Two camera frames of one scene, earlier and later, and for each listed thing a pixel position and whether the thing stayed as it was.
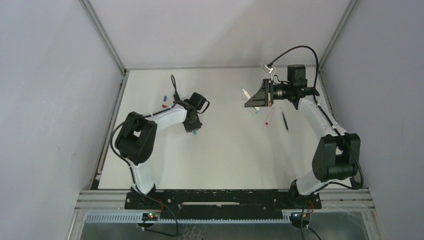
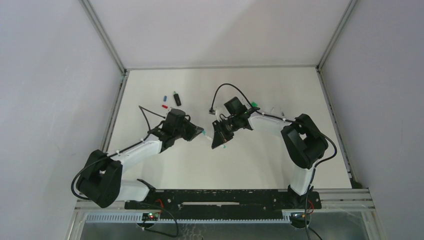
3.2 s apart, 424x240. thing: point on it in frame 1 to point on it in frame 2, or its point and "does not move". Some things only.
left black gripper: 193,123 to 191,131
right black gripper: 269,93 to 220,131
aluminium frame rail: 337,206 does not move
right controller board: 296,218 does not move
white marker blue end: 246,94 to 211,139
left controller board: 150,216 does not move
